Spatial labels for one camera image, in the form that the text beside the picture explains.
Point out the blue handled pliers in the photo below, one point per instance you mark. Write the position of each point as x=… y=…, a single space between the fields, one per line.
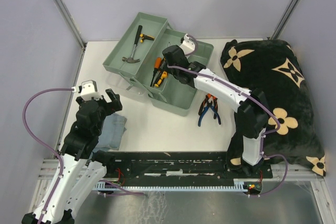
x=204 y=111

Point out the right aluminium frame post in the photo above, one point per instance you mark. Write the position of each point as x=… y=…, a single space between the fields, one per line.
x=289 y=10

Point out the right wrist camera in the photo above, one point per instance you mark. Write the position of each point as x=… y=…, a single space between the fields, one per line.
x=189 y=44

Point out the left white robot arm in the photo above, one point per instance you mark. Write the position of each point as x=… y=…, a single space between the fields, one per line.
x=79 y=167

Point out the left aluminium frame post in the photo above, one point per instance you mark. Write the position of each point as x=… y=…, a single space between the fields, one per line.
x=70 y=22

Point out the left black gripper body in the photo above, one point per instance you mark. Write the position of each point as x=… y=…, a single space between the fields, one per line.
x=105 y=107

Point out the folded blue denim cloth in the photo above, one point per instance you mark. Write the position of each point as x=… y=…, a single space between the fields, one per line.
x=112 y=132

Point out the small yellow black screwdriver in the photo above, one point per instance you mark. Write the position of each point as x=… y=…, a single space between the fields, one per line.
x=159 y=80

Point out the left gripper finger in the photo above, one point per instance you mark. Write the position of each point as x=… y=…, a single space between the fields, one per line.
x=116 y=106
x=115 y=98

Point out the black floral blanket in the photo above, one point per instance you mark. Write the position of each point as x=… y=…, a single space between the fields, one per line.
x=272 y=67

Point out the orange handled screwdriver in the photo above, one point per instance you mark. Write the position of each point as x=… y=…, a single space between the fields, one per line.
x=156 y=68

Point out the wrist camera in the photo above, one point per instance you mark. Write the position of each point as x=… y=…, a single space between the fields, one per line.
x=88 y=90
x=189 y=44

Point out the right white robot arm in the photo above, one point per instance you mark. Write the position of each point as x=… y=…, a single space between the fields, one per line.
x=249 y=106

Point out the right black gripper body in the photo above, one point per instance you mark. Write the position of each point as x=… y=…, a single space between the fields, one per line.
x=175 y=72

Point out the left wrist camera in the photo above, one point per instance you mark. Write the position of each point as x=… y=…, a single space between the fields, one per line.
x=88 y=90

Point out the orange black pliers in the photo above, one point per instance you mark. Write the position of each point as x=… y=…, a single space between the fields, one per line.
x=211 y=99

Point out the orange black nut driver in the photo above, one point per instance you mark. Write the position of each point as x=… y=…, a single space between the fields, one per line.
x=158 y=74

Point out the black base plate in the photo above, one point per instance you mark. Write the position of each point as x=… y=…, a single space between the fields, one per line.
x=175 y=168

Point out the black handled claw hammer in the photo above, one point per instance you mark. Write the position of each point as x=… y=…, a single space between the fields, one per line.
x=131 y=58

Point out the aluminium frame post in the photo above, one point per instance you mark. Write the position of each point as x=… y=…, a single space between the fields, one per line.
x=289 y=10
x=70 y=22

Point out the green plastic tool box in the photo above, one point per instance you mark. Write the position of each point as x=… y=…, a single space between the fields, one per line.
x=171 y=95

